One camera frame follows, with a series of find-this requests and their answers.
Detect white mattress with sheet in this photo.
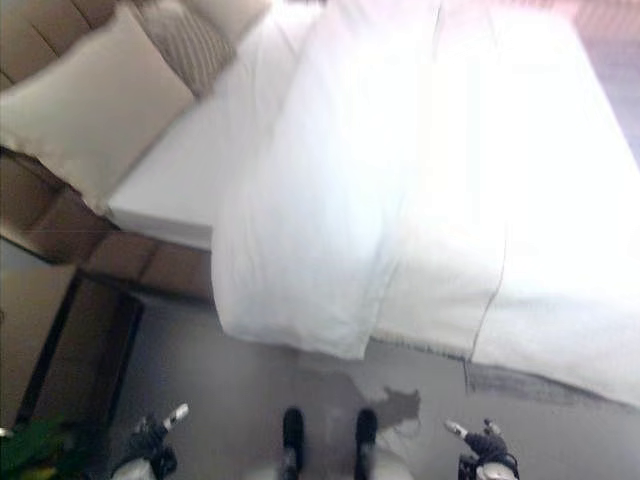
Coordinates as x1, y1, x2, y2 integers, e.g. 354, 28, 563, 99
107, 9, 326, 251

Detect white duvet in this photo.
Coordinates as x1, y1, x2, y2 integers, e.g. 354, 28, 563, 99
212, 0, 640, 409

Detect plain beige pillow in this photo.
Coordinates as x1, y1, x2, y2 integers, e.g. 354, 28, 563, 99
0, 3, 196, 214

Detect brown padded bed frame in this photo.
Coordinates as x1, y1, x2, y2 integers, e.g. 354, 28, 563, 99
0, 147, 216, 304

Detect brown wooden nightstand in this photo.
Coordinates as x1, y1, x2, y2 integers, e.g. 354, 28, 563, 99
0, 234, 146, 431

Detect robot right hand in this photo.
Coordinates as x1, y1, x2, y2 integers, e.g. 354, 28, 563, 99
444, 418, 512, 464

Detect green plant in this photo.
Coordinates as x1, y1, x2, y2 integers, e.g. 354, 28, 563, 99
0, 417, 84, 480

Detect robot right dark foot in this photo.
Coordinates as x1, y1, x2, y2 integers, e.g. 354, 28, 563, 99
353, 407, 380, 480

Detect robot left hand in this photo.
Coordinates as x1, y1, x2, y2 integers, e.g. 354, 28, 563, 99
130, 402, 190, 464

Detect striped beige pillow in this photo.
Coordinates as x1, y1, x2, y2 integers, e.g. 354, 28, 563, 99
133, 0, 239, 99

